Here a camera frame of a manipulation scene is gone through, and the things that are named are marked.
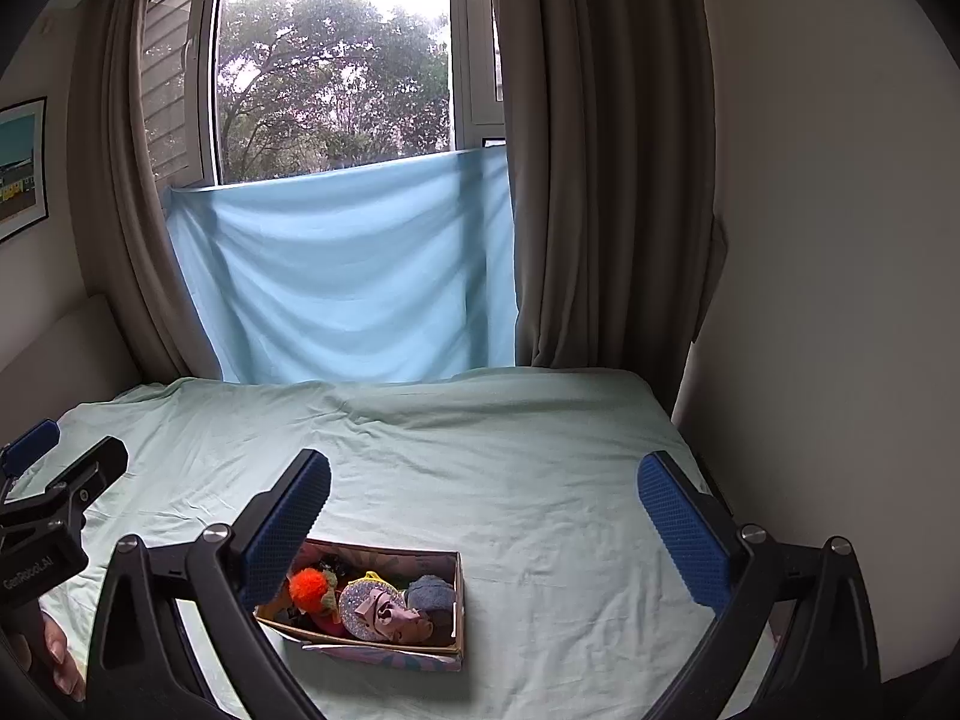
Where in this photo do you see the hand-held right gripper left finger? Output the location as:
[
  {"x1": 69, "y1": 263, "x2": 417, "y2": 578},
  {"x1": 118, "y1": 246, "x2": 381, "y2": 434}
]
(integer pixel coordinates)
[{"x1": 86, "y1": 448, "x2": 353, "y2": 720}]

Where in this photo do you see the window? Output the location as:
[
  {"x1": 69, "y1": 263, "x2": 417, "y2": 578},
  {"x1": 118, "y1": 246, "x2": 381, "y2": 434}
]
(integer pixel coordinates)
[{"x1": 142, "y1": 0, "x2": 506, "y2": 189}]

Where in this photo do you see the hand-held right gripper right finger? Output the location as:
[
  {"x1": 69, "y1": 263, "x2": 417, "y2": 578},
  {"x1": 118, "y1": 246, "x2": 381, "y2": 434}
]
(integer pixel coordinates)
[{"x1": 600, "y1": 450, "x2": 883, "y2": 720}]

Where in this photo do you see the pink cloth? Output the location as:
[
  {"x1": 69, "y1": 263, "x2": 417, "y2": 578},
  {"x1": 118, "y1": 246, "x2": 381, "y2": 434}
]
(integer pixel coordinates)
[{"x1": 360, "y1": 589, "x2": 437, "y2": 647}]

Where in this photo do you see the cardboard box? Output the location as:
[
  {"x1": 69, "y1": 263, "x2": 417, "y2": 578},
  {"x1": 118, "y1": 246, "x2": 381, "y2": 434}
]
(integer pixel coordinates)
[{"x1": 253, "y1": 538, "x2": 467, "y2": 673}]

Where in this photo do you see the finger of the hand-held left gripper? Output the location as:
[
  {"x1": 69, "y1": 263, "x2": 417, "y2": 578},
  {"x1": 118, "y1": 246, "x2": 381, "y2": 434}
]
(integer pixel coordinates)
[
  {"x1": 1, "y1": 418, "x2": 62, "y2": 476},
  {"x1": 0, "y1": 436, "x2": 129, "y2": 520}
]

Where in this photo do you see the orange pompom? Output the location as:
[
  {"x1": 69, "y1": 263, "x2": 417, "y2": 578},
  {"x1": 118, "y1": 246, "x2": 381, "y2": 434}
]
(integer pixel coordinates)
[{"x1": 289, "y1": 568, "x2": 335, "y2": 613}]

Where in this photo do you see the light blue hanging cloth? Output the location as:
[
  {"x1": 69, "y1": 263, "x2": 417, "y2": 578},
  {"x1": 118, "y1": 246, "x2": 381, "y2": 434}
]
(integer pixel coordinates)
[{"x1": 161, "y1": 146, "x2": 521, "y2": 386}]

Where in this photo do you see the brown curtain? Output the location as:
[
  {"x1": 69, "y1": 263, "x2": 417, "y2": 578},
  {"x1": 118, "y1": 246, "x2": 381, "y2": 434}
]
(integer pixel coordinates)
[
  {"x1": 67, "y1": 0, "x2": 227, "y2": 384},
  {"x1": 484, "y1": 0, "x2": 729, "y2": 373}
]

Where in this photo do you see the white headboard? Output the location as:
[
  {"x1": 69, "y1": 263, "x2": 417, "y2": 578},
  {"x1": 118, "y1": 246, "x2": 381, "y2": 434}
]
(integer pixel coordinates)
[{"x1": 0, "y1": 292, "x2": 140, "y2": 440}]

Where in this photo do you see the light green bed sheet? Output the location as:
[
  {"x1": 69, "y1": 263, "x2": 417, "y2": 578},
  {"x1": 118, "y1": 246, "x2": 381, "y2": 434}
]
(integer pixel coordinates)
[{"x1": 0, "y1": 367, "x2": 778, "y2": 720}]

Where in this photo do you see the wall poster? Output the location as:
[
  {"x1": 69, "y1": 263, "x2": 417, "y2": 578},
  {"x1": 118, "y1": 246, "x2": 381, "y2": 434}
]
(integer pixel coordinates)
[{"x1": 0, "y1": 96, "x2": 50, "y2": 244}]

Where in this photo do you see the blue-grey cloth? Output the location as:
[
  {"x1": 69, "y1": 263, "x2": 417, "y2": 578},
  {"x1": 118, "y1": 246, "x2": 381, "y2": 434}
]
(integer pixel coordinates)
[{"x1": 405, "y1": 575, "x2": 458, "y2": 620}]

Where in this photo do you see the person's left hand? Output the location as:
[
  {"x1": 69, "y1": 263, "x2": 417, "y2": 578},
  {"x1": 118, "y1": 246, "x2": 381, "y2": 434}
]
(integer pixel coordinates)
[{"x1": 39, "y1": 613, "x2": 89, "y2": 704}]

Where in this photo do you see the glittery round pad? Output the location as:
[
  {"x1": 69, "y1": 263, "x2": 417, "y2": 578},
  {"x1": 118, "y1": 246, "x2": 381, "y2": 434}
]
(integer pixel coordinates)
[{"x1": 337, "y1": 574, "x2": 399, "y2": 643}]

